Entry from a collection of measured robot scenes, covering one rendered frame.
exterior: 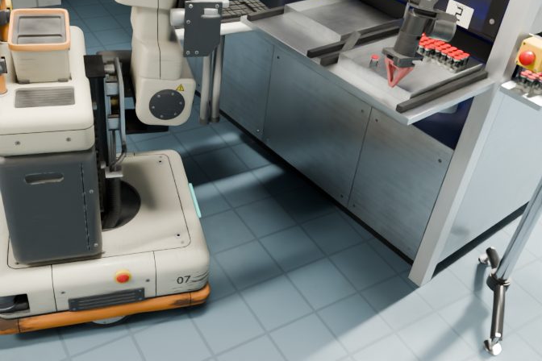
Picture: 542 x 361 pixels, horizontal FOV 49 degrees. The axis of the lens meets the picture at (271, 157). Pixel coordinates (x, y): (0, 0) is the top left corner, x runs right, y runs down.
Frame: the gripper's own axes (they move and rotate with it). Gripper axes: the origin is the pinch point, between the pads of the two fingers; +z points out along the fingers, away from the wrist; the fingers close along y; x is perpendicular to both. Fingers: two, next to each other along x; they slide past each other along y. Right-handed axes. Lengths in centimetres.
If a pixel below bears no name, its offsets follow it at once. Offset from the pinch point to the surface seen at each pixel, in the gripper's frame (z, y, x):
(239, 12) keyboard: 9, 2, 71
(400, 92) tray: 1.0, 0.9, -3.0
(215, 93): 56, 20, 97
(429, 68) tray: -0.5, 23.2, 5.2
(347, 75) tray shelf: 4.0, -2.3, 13.4
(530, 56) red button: -14.5, 31.1, -17.3
